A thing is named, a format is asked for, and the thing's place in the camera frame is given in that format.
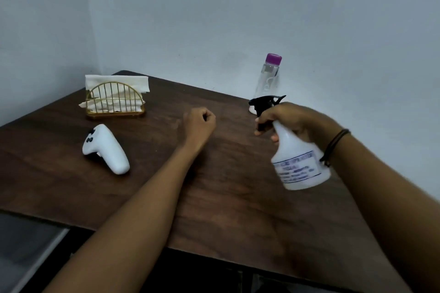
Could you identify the person's left hand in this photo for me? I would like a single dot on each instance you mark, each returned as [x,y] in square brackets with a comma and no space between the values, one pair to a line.
[197,127]

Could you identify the white spray bottle black trigger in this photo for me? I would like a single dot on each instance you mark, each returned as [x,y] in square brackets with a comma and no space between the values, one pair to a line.
[299,162]

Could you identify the person's left fingers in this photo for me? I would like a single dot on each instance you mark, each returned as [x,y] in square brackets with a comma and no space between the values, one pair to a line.
[203,116]

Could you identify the person's left forearm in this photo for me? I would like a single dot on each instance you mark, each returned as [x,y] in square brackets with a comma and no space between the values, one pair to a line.
[130,220]

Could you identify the person's right hand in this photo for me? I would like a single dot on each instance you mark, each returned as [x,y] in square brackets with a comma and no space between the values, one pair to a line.
[299,121]

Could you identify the clear bottle purple cap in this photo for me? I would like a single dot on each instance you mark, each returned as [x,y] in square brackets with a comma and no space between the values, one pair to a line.
[268,80]

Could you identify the white handheld controller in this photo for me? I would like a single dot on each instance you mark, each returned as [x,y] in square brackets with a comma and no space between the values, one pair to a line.
[106,149]

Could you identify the person's right forearm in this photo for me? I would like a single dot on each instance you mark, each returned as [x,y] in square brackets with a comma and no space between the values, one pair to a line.
[388,207]

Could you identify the white paper napkins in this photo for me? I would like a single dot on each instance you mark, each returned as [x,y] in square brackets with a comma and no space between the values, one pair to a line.
[115,92]

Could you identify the person's right fingers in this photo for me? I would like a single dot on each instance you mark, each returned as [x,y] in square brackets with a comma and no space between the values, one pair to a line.
[270,124]

